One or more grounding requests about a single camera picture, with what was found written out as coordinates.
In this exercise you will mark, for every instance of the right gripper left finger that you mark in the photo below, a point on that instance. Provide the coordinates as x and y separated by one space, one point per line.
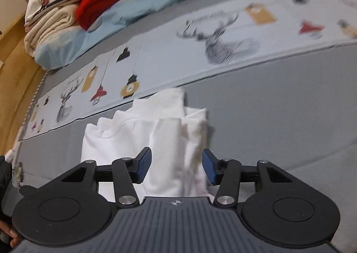
139 166

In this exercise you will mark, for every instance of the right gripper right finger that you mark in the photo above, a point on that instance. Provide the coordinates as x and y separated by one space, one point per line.
213 167

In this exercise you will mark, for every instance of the white small shirt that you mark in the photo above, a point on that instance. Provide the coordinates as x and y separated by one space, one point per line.
176 135

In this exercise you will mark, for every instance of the cream folded clothes stack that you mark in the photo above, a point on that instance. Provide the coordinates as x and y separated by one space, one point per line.
45 19

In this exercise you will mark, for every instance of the person left hand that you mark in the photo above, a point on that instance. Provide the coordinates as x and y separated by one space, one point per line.
11 233

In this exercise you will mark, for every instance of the printed grey bed sheet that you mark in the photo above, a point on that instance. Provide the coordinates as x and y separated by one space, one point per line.
298 112

